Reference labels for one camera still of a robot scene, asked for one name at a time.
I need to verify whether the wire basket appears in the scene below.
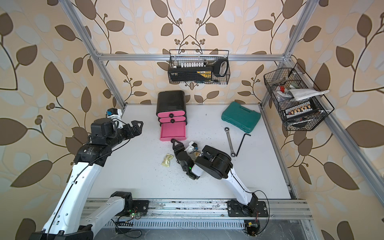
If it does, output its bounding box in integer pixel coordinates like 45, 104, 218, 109
264, 63, 335, 131
168, 49, 231, 85

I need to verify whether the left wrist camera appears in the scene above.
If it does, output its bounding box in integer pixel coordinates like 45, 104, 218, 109
106, 108, 123, 120

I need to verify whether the right wire basket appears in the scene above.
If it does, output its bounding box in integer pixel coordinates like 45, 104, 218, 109
264, 63, 335, 131

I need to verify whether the back wire basket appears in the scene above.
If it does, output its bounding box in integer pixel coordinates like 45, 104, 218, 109
168, 49, 231, 85

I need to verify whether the silver ratchet wrench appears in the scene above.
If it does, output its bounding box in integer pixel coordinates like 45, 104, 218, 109
225, 127, 236, 157

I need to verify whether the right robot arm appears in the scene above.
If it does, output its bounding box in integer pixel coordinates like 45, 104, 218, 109
171, 139, 269, 218

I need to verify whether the black yellow tool box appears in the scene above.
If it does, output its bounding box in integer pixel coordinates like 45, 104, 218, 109
168, 66, 213, 83

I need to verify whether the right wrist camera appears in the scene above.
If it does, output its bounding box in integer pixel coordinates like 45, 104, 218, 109
185, 141, 199, 154

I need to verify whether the pink drawer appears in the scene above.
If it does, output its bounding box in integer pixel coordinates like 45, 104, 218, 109
157, 110, 186, 118
160, 122, 187, 142
158, 116, 187, 124

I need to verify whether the pink top drawer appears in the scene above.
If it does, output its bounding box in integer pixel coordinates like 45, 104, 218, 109
157, 110, 186, 118

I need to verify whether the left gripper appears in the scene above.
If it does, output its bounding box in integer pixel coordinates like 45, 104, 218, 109
107, 120, 145, 150

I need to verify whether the pink bottom drawer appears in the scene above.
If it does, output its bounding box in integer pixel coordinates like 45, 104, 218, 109
160, 122, 187, 142

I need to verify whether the black drawer cabinet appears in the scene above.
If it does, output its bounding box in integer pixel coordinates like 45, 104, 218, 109
156, 91, 187, 124

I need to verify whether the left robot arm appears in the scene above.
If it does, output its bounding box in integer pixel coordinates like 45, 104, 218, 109
29, 118, 144, 240

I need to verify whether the black hex key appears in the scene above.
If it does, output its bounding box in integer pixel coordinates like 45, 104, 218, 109
235, 133, 252, 157

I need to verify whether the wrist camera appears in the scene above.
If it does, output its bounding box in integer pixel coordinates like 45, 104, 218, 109
185, 141, 199, 154
106, 108, 123, 120

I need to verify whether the socket set in basket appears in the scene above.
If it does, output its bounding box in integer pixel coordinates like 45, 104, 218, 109
283, 100, 320, 121

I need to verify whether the green plastic tool case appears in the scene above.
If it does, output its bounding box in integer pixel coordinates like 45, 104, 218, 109
221, 102, 261, 134

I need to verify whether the white paper in basket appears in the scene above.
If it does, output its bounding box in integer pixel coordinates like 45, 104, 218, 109
287, 89, 329, 101

